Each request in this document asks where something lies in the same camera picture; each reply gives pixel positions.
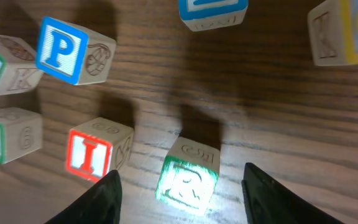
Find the green R block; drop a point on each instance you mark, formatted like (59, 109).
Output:
(189, 175)

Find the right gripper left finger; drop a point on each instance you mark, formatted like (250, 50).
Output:
(100, 204)

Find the yellow O block left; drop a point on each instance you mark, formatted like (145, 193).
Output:
(333, 32)

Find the red I block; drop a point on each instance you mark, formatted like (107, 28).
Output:
(98, 146)

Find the blue P block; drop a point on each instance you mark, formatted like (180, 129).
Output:
(73, 53)

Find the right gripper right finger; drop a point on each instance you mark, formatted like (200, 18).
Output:
(269, 202)

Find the green V block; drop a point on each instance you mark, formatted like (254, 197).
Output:
(20, 133)

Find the green B block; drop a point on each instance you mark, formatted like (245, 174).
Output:
(18, 73)

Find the blue L block centre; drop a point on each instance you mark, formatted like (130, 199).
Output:
(200, 15)

